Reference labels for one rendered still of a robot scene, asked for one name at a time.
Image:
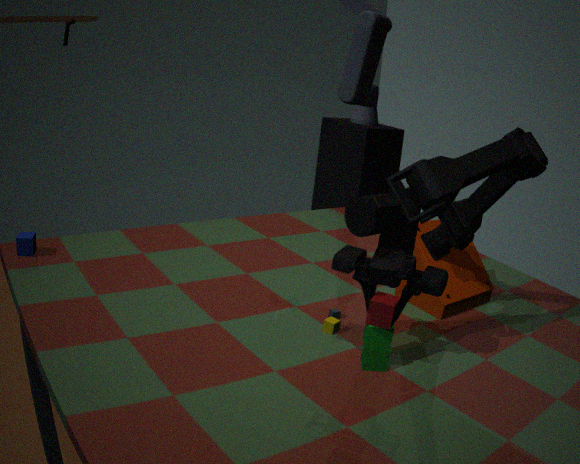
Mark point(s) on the green block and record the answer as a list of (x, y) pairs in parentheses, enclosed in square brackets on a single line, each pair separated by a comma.
[(375, 360), (377, 338)]

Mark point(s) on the small yellow block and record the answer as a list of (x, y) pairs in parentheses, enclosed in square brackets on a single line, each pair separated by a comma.
[(331, 325)]

